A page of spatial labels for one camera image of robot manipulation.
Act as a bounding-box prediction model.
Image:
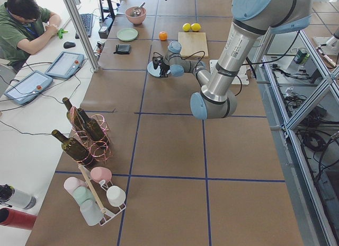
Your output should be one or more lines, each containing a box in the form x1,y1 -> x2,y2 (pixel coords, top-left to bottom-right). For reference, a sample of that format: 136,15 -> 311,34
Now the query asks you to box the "grey water bottle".
1,184 -> 37,209

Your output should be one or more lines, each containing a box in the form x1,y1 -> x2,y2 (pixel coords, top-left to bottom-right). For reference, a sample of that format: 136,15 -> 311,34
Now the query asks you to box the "copper wire bottle rack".
67,106 -> 112,164

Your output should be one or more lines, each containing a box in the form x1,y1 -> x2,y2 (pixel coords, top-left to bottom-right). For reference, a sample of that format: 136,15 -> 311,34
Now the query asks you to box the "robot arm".
153,0 -> 313,120

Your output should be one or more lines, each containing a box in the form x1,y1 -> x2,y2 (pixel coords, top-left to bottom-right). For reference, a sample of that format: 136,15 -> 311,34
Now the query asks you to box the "folded dark grey cloth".
114,44 -> 131,55

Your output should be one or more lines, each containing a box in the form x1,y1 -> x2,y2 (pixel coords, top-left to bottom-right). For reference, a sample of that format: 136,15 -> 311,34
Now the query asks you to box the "light green plate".
117,28 -> 138,42

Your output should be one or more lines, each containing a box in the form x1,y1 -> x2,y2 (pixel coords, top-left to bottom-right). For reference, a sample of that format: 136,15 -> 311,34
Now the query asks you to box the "seated person green shirt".
1,0 -> 61,72

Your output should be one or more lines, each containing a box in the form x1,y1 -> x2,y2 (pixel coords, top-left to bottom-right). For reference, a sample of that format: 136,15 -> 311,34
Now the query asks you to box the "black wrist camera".
152,51 -> 164,69

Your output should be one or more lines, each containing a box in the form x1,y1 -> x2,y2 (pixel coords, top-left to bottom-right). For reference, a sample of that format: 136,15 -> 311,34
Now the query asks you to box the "yellow lemon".
191,23 -> 201,32
182,23 -> 191,32

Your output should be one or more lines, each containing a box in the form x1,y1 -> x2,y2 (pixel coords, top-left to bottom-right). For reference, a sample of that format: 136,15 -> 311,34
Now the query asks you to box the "aluminium frame post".
63,0 -> 100,72

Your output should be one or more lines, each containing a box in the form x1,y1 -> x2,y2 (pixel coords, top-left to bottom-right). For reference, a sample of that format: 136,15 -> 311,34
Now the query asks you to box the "red bottle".
1,208 -> 37,230

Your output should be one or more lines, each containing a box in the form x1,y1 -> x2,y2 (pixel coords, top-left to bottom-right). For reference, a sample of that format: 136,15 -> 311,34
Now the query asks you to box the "translucent white cup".
79,199 -> 104,226

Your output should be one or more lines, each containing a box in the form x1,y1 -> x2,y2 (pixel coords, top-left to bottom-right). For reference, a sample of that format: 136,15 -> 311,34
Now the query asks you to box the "metal scoop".
130,2 -> 146,17

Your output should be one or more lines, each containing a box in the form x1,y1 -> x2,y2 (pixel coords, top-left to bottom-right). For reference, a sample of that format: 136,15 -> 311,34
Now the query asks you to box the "mint green cup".
72,186 -> 95,206

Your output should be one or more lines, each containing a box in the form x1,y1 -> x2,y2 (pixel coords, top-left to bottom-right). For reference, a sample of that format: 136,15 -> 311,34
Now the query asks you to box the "black keyboard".
80,13 -> 94,38

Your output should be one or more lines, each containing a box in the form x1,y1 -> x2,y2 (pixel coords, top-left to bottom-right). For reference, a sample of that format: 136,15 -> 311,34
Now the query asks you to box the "dark green wine bottle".
51,129 -> 95,168

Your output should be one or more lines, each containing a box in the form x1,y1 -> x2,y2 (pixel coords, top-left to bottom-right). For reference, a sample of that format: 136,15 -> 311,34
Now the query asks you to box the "orange fruit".
158,31 -> 168,41

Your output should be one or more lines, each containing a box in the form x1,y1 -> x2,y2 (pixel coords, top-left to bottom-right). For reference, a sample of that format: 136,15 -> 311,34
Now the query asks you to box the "white wire cup rack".
78,165 -> 127,226

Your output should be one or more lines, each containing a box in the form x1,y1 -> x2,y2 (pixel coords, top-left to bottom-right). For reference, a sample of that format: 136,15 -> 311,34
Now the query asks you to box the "light blue plate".
147,61 -> 171,77

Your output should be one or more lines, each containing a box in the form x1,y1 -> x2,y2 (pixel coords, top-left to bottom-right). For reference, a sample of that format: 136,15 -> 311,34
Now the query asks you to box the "black computer mouse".
63,41 -> 76,49

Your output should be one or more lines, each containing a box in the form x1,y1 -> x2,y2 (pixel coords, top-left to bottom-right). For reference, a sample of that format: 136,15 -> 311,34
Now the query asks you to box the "bamboo cutting board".
178,32 -> 209,58

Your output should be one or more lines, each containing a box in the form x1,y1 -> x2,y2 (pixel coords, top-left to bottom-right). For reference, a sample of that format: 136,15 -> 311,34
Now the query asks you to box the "pale pink cup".
64,177 -> 87,195

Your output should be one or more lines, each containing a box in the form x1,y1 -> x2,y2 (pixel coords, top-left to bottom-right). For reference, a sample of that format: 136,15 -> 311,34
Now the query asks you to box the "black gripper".
160,61 -> 170,77

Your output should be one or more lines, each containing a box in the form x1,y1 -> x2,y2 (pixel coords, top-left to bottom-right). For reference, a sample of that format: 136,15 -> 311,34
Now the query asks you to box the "pink bowl with ice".
125,6 -> 146,25

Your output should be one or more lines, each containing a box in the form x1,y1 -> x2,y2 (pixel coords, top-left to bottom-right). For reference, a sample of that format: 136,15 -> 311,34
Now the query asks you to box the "blue teach pendant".
4,71 -> 53,105
45,51 -> 84,79

